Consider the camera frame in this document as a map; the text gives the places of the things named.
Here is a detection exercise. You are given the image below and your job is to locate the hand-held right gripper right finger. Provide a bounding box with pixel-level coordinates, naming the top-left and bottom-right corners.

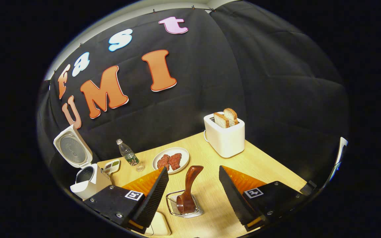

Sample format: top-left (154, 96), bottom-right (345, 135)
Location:
top-left (219, 165), bottom-right (310, 232)

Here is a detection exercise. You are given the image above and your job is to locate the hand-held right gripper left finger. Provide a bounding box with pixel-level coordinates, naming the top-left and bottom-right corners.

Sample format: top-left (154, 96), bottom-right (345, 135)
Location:
top-left (83, 167), bottom-right (169, 233)

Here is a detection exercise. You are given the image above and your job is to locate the metal wire chopstick holder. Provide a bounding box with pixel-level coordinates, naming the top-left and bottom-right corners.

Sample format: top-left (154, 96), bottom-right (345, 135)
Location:
top-left (166, 190), bottom-right (204, 218)

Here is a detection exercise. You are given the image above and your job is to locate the brown wooden spoon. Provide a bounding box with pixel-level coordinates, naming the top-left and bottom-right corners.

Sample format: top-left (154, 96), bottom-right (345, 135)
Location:
top-left (176, 165), bottom-right (204, 214)

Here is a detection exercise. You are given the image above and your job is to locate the white rice cooker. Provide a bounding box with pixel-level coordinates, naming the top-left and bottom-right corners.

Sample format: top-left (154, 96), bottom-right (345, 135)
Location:
top-left (53, 125), bottom-right (112, 200)

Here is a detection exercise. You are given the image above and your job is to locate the red meat piece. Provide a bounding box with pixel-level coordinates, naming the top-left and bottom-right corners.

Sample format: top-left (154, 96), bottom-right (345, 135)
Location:
top-left (157, 154), bottom-right (170, 171)
top-left (168, 153), bottom-right (182, 171)

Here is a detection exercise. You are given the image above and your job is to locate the clear plastic water bottle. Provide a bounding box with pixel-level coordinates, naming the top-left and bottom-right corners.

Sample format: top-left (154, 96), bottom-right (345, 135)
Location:
top-left (116, 139), bottom-right (145, 172)

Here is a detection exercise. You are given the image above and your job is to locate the white divided condiment dish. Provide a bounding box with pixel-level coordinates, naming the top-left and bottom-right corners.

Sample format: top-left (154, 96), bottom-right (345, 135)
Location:
top-left (104, 159), bottom-right (121, 175)

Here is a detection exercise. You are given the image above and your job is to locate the white round plate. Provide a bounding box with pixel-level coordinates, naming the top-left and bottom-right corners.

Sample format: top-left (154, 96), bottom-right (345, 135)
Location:
top-left (152, 147), bottom-right (190, 175)

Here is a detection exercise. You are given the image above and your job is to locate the white toaster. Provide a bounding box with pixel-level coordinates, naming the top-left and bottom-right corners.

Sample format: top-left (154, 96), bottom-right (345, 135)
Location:
top-left (204, 112), bottom-right (245, 158)

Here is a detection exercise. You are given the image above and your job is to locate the small black block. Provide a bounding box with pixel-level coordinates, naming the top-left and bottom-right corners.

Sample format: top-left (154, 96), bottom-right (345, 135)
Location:
top-left (300, 180), bottom-right (317, 195)

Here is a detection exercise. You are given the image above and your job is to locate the black backdrop cloth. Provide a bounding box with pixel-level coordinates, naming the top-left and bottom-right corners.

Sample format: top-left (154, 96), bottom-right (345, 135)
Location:
top-left (37, 0), bottom-right (349, 187)

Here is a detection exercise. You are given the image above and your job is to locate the row of black cloth clips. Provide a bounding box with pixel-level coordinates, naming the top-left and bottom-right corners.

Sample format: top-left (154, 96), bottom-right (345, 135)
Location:
top-left (78, 5), bottom-right (217, 47)

